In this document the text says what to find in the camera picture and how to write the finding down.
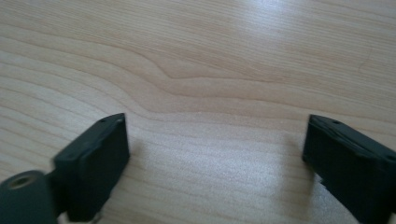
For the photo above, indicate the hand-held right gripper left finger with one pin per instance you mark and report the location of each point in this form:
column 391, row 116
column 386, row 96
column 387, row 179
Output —
column 93, row 161

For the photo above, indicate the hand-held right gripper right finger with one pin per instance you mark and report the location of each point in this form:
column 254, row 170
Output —
column 351, row 168

